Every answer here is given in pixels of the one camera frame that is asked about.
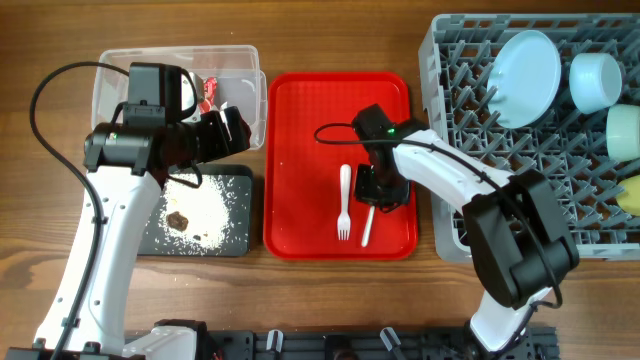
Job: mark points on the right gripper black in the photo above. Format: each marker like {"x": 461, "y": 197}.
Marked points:
{"x": 363, "y": 191}

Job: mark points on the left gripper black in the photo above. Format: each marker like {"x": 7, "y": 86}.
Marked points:
{"x": 219, "y": 143}

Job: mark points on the red snack wrapper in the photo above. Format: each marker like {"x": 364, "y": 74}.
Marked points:
{"x": 208, "y": 104}

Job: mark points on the white plastic spoon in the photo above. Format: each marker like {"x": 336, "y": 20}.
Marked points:
{"x": 368, "y": 226}

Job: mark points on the rice food waste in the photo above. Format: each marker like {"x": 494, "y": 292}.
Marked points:
{"x": 200, "y": 212}

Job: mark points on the light blue plate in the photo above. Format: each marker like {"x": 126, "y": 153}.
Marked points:
{"x": 524, "y": 79}

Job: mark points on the light blue bowl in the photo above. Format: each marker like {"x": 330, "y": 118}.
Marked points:
{"x": 595, "y": 82}

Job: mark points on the yellow plastic cup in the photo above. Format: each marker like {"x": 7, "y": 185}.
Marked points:
{"x": 629, "y": 199}

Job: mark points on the green bowl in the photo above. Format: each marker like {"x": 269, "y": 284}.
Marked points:
{"x": 622, "y": 132}

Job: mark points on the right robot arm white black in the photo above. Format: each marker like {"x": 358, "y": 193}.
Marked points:
{"x": 519, "y": 238}

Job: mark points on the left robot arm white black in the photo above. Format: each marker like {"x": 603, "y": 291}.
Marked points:
{"x": 128, "y": 161}

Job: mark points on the grey dishwasher rack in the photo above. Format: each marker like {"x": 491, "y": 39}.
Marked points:
{"x": 568, "y": 147}

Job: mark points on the white plastic fork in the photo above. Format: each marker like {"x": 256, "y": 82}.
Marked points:
{"x": 344, "y": 220}

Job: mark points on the clear plastic bin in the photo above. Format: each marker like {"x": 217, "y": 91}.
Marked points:
{"x": 240, "y": 82}

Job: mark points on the red serving tray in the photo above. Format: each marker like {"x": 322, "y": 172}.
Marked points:
{"x": 307, "y": 142}

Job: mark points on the black tray bin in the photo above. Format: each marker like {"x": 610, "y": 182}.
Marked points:
{"x": 220, "y": 215}

